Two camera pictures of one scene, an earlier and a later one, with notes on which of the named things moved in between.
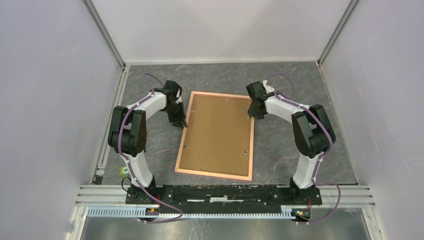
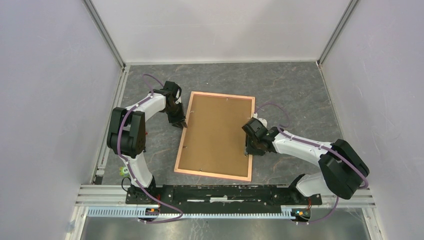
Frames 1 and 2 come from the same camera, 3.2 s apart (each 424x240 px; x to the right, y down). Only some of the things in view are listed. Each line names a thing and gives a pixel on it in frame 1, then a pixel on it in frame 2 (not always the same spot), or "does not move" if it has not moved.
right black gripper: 251,113 to 249,150
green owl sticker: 124,171 does not move
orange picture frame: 252,140 does not move
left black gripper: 176,121 does not move
